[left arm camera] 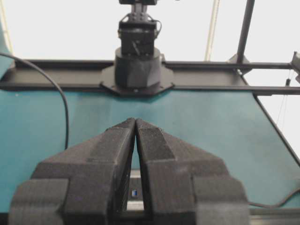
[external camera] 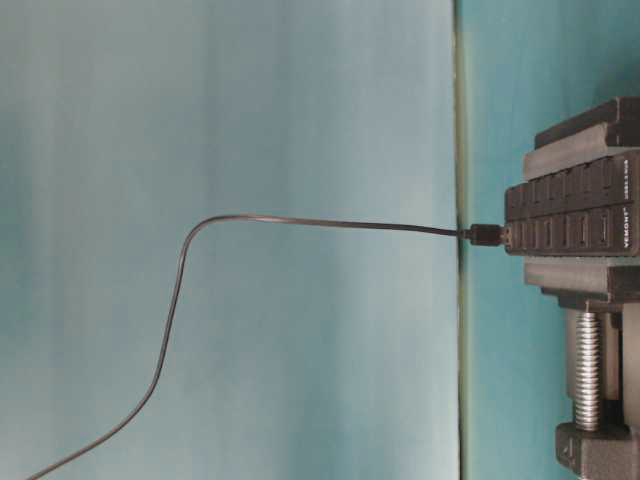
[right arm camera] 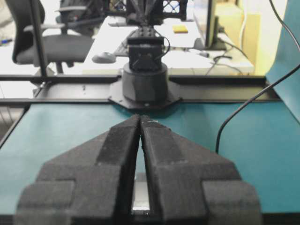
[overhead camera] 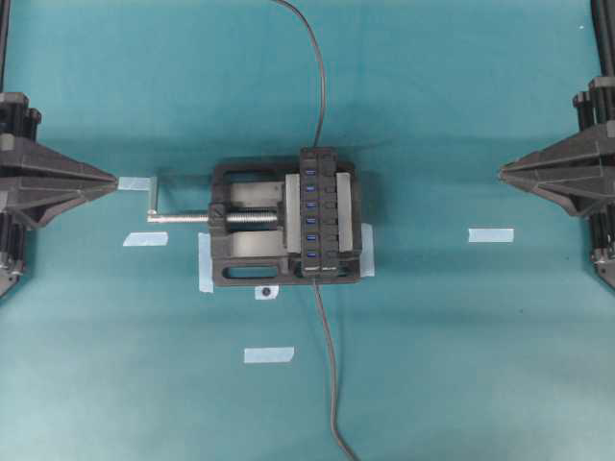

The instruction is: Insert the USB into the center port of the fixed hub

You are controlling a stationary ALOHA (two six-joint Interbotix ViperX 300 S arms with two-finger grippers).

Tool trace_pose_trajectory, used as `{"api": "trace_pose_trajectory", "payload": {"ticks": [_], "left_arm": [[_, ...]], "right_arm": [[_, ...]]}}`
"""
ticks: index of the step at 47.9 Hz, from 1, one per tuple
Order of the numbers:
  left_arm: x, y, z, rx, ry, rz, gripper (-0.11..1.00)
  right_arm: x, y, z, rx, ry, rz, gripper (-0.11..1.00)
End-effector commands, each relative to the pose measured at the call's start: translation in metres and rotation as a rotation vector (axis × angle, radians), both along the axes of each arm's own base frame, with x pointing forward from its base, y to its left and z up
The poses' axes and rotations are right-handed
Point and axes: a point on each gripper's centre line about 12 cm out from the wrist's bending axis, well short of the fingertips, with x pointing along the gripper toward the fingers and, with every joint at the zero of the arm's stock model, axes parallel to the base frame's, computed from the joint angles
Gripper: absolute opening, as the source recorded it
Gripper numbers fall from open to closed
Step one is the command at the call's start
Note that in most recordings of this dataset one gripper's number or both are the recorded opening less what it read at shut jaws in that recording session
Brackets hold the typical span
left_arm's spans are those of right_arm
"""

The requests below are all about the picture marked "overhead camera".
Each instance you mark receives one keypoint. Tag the blue tape left of vise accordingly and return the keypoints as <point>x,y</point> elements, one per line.
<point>146,239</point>

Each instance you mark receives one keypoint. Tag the black multiport USB hub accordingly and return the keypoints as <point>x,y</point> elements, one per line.
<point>318,211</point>

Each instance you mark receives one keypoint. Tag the blue tape vise right edge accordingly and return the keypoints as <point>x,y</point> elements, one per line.
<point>367,257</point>

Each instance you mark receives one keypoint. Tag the black left frame rail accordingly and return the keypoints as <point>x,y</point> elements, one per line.
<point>5,12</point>

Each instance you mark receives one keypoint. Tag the blue tape bottom centre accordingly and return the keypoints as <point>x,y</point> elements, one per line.
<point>270,355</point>

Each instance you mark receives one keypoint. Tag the black frame rail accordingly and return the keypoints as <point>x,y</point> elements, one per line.
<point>603,23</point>
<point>5,12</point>

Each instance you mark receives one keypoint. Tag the silver vise crank handle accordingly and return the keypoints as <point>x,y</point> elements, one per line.
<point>153,216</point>

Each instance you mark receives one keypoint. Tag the small taped black screw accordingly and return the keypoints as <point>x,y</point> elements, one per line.
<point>266,292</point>

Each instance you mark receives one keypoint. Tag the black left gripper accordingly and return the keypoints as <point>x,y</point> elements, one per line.
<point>34,204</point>

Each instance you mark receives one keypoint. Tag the blue tape vise left edge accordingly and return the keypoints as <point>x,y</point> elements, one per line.
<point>205,270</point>

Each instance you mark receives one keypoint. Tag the blue tape vise edge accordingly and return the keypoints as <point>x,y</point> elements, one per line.
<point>205,270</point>
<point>367,257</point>

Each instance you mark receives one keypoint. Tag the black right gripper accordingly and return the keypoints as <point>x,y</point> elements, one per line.
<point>593,197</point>

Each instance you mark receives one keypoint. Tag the black right frame rail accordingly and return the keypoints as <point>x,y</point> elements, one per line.
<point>603,23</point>

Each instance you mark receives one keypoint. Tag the blue tape near crank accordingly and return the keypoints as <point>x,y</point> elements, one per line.
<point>133,184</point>

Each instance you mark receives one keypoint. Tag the black bench vise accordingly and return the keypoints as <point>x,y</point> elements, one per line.
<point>255,224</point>

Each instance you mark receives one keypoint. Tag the blue tape right side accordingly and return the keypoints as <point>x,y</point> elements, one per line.
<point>491,235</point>

